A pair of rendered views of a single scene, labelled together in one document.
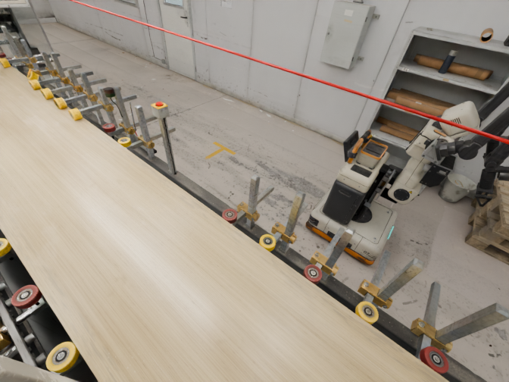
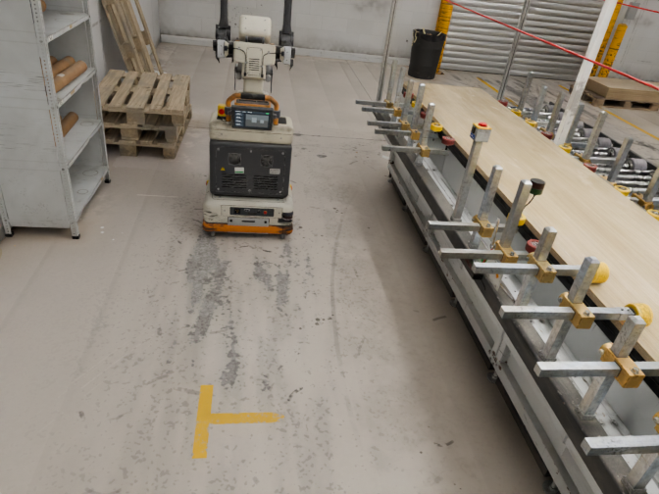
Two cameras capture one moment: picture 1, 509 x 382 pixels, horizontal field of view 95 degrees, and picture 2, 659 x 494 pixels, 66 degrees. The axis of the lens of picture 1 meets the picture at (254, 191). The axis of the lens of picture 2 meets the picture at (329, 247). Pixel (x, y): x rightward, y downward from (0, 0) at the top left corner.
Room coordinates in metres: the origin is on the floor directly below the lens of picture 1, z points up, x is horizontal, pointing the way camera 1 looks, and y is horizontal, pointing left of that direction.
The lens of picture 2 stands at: (3.45, 1.88, 1.92)
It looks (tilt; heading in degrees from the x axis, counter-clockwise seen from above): 32 degrees down; 225
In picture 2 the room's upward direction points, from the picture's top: 8 degrees clockwise
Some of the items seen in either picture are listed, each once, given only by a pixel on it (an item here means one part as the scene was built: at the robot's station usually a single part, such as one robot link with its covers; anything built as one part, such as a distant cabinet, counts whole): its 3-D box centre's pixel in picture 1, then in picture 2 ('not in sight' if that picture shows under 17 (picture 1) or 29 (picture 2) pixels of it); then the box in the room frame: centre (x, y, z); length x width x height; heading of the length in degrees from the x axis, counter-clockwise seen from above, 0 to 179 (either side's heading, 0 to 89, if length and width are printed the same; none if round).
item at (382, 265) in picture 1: (374, 283); (389, 111); (0.54, -0.62, 0.82); 0.43 x 0.03 x 0.04; 146
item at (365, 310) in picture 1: (363, 315); not in sight; (0.38, -0.51, 0.85); 0.08 x 0.08 x 0.11
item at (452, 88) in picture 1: (419, 118); (45, 100); (2.61, -1.75, 0.78); 0.90 x 0.45 x 1.55; 56
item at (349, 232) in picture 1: (332, 259); (404, 114); (0.61, -0.41, 0.88); 0.04 x 0.04 x 0.48; 56
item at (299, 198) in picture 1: (290, 226); (415, 120); (0.75, -0.21, 0.92); 0.04 x 0.04 x 0.48; 56
